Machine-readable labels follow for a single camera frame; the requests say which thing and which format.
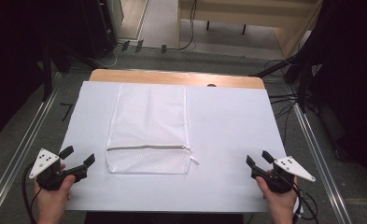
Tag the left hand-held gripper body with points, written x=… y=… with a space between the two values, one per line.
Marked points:
x=44 y=161

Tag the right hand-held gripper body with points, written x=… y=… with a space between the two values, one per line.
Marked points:
x=291 y=168

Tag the white mesh laundry bag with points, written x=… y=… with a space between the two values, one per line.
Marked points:
x=148 y=124

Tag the person's right hand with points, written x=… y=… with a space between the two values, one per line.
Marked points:
x=279 y=202

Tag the person's left hand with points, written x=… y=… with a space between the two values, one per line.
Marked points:
x=52 y=199

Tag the white table cover sheet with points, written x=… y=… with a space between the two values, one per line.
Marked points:
x=228 y=130

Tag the black stand leg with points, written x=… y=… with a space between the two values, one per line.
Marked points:
x=274 y=69

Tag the black curtain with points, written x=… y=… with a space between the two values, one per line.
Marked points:
x=13 y=62
x=352 y=77

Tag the wooden table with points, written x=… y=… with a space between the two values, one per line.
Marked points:
x=172 y=77

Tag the light wooden bench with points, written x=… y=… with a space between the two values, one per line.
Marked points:
x=249 y=15

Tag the metal floor rail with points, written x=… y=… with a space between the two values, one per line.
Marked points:
x=321 y=161
x=19 y=152

